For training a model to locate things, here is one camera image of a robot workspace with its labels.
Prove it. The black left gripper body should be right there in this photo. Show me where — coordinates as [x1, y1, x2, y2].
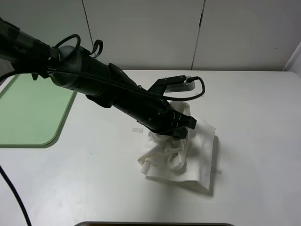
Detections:
[137, 101, 197, 138]

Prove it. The white short sleeve t-shirt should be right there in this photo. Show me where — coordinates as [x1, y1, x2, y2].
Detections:
[137, 100, 217, 194]

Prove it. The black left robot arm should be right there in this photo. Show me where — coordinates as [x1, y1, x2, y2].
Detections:
[0, 20, 197, 138]

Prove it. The light green plastic tray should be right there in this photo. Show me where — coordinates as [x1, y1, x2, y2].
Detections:
[0, 74, 77, 148]

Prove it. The clear tape strip left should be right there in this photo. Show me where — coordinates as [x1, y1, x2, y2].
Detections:
[132, 128, 143, 133]

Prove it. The clear tape strip lower right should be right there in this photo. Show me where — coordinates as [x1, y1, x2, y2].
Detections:
[211, 168, 222, 174]

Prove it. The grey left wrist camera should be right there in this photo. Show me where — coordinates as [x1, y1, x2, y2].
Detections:
[147, 74, 196, 96]

